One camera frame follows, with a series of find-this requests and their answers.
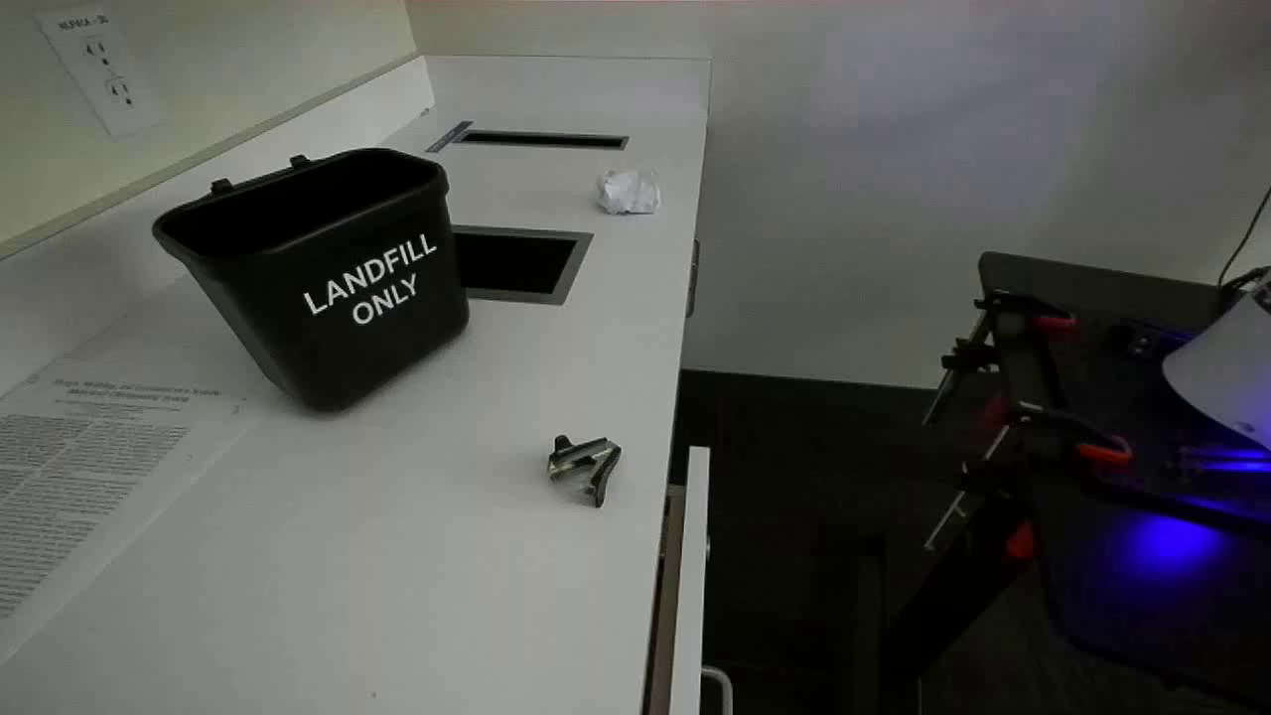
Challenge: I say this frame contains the thin black cable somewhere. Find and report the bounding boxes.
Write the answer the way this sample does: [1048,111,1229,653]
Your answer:
[1217,183,1271,292]

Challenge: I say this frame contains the printed white paper sheet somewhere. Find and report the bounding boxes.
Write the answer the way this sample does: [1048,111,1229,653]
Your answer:
[0,360,263,668]

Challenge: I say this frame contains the white cabinet door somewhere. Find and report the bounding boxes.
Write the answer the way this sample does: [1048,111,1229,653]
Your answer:
[669,441,718,715]

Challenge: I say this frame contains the black clamp red handle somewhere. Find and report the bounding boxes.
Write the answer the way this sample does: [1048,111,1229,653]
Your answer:
[976,394,1141,480]
[921,292,1085,431]
[927,474,1045,571]

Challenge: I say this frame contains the black equipment table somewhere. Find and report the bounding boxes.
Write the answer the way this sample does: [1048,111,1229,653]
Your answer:
[878,249,1271,711]

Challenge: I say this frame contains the black landfill only bin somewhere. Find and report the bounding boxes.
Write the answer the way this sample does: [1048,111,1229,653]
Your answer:
[149,143,472,412]

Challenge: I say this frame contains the white curved sheet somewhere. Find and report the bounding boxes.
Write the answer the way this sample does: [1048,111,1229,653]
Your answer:
[1162,292,1271,453]

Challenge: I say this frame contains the white wall power outlet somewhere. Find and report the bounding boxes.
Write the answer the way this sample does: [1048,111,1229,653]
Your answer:
[35,0,169,138]

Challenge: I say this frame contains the crumpled white paper ball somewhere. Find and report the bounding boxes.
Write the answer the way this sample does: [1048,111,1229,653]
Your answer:
[592,168,665,220]

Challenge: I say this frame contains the small metal clip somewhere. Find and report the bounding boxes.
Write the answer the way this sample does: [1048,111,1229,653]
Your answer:
[546,431,627,514]

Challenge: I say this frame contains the large metal-framed counter opening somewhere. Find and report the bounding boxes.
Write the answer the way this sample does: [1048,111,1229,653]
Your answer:
[448,224,598,311]

